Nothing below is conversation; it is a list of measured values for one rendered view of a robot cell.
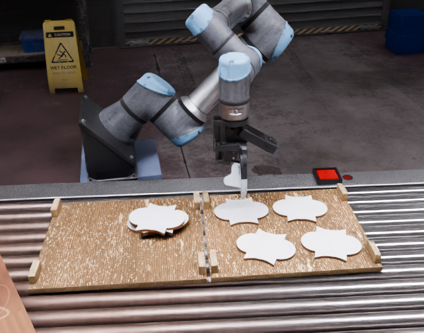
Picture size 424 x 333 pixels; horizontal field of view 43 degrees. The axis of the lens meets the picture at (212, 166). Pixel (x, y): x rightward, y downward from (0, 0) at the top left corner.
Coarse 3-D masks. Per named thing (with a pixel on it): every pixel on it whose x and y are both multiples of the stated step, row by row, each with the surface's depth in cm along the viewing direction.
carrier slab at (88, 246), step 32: (64, 224) 144; (96, 224) 143; (192, 224) 143; (64, 256) 132; (96, 256) 132; (128, 256) 131; (160, 256) 131; (192, 256) 131; (32, 288) 122; (64, 288) 123; (96, 288) 123
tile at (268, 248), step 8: (256, 232) 138; (264, 232) 138; (240, 240) 135; (248, 240) 135; (256, 240) 135; (264, 240) 135; (272, 240) 135; (280, 240) 135; (240, 248) 132; (248, 248) 132; (256, 248) 132; (264, 248) 132; (272, 248) 132; (280, 248) 132; (288, 248) 132; (248, 256) 129; (256, 256) 129; (264, 256) 129; (272, 256) 129; (280, 256) 129; (288, 256) 129; (272, 264) 127
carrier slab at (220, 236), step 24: (288, 192) 156; (312, 192) 155; (336, 192) 155; (336, 216) 145; (216, 240) 136; (288, 240) 136; (360, 240) 135; (240, 264) 128; (264, 264) 128; (288, 264) 128; (312, 264) 128; (336, 264) 128; (360, 264) 128
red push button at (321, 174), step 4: (316, 172) 167; (320, 172) 166; (324, 172) 166; (328, 172) 166; (332, 172) 166; (320, 176) 164; (324, 176) 164; (328, 176) 164; (332, 176) 164; (336, 176) 164
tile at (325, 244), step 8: (312, 232) 137; (320, 232) 137; (328, 232) 137; (336, 232) 137; (344, 232) 137; (304, 240) 134; (312, 240) 134; (320, 240) 134; (328, 240) 134; (336, 240) 134; (344, 240) 134; (352, 240) 134; (304, 248) 133; (312, 248) 132; (320, 248) 132; (328, 248) 132; (336, 248) 132; (344, 248) 131; (352, 248) 131; (360, 248) 131; (320, 256) 129; (328, 256) 129; (336, 256) 129; (344, 256) 129
